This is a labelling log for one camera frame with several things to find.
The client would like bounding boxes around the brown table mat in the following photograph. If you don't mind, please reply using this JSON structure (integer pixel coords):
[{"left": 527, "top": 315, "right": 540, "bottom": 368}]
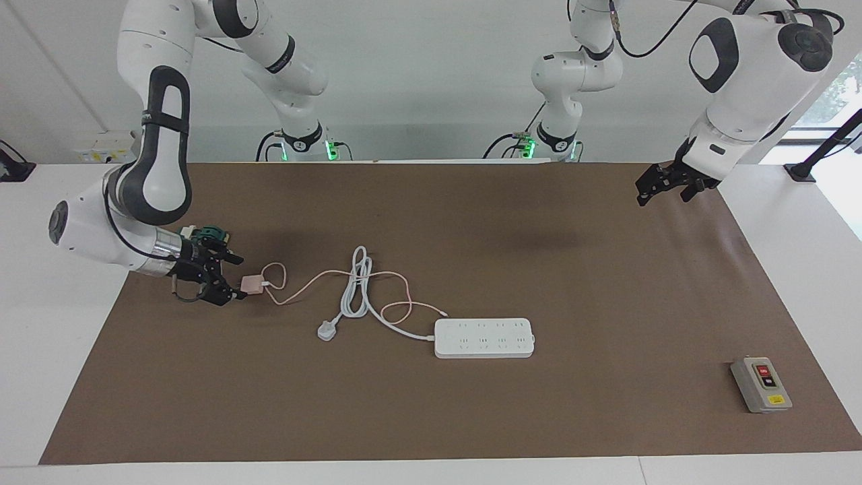
[{"left": 38, "top": 162, "right": 862, "bottom": 465}]

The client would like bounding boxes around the white power strip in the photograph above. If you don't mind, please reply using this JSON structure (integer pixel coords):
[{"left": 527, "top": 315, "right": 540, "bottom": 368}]
[{"left": 434, "top": 318, "right": 536, "bottom": 359}]

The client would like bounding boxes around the black table bracket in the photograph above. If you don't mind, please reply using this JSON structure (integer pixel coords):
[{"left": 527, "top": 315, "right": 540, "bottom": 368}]
[{"left": 0, "top": 139, "right": 36, "bottom": 183}]

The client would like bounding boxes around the white wall socket box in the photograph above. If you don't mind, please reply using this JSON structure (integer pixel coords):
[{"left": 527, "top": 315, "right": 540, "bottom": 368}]
[{"left": 75, "top": 131, "right": 139, "bottom": 164}]

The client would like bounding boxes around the green knife switch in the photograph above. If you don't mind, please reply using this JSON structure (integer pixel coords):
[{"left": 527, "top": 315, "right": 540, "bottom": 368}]
[{"left": 182, "top": 225, "right": 232, "bottom": 247}]

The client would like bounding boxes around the window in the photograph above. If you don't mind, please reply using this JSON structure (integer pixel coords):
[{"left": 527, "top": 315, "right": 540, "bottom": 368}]
[{"left": 781, "top": 54, "right": 862, "bottom": 146}]

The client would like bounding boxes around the black right arm base cable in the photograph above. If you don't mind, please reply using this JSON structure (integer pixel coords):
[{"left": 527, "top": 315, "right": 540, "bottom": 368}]
[{"left": 255, "top": 130, "right": 287, "bottom": 162}]

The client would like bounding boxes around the grey on-off switch box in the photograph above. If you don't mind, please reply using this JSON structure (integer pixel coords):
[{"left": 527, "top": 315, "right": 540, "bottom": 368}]
[{"left": 731, "top": 356, "right": 793, "bottom": 414}]

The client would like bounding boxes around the black left arm base cable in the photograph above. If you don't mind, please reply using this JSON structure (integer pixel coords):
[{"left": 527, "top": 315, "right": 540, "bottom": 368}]
[{"left": 482, "top": 101, "right": 548, "bottom": 160}]

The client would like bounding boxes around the pink charging cable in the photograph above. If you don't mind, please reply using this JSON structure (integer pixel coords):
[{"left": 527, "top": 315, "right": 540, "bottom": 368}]
[{"left": 261, "top": 263, "right": 449, "bottom": 325}]

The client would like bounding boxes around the black clamp stand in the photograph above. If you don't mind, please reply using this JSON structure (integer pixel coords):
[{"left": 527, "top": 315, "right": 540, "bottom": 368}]
[{"left": 785, "top": 108, "right": 862, "bottom": 183}]

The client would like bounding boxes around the black arm base cable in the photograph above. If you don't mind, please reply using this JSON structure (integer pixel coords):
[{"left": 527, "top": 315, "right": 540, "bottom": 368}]
[
  {"left": 255, "top": 130, "right": 287, "bottom": 162},
  {"left": 482, "top": 101, "right": 548, "bottom": 160}
]

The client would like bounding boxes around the white power cord with plug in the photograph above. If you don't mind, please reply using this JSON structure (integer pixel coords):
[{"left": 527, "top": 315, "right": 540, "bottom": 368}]
[{"left": 317, "top": 246, "right": 437, "bottom": 342}]

